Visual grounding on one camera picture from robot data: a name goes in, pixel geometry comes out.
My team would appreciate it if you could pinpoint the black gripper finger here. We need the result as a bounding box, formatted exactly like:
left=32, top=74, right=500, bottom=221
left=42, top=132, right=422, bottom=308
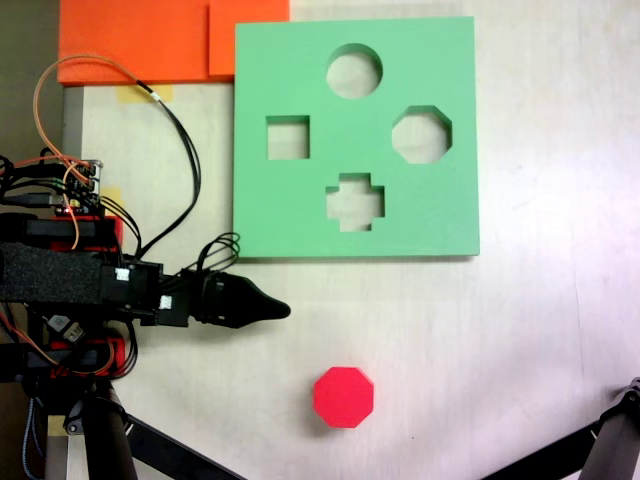
left=227, top=273, right=293, bottom=316
left=223, top=309, right=290, bottom=330

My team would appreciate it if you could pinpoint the red octagonal pillar block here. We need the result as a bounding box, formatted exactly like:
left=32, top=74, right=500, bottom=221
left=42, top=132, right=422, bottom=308
left=312, top=366, right=376, bottom=430

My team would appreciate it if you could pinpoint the large orange foam block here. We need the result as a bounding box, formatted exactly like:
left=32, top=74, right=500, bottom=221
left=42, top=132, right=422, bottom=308
left=57, top=0, right=211, bottom=85

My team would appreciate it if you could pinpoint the green shape sorter board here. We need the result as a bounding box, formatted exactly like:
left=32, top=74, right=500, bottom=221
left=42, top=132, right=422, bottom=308
left=232, top=15, right=482, bottom=262

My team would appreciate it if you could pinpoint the red and black table clamp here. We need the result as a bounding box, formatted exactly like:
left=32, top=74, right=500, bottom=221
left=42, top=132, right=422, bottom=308
left=24, top=213, right=125, bottom=252
left=0, top=336, right=127, bottom=380

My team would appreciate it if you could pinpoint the black circuit board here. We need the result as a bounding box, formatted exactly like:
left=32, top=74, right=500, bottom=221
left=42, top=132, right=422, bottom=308
left=60, top=158, right=107, bottom=217

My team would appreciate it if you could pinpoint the black tripod leg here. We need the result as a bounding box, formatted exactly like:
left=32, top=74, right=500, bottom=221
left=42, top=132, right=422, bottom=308
left=478, top=376, right=640, bottom=480
left=64, top=384, right=249, bottom=480

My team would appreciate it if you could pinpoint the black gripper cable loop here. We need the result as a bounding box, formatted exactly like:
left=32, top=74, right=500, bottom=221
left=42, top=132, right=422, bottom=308
left=196, top=231, right=243, bottom=275

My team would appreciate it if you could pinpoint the black USB cable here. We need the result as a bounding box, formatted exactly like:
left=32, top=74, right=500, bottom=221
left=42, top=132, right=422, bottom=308
left=0, top=191, right=67, bottom=208

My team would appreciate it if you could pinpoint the blue white braided cable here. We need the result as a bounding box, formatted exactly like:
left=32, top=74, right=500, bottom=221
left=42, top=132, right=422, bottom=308
left=21, top=395, right=48, bottom=480

